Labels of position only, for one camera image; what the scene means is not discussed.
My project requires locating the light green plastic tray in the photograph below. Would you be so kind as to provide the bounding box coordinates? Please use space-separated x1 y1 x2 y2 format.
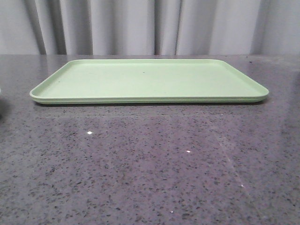
30 59 269 105

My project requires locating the white pleated curtain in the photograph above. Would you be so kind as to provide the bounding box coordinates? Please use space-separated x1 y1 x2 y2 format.
0 0 300 55

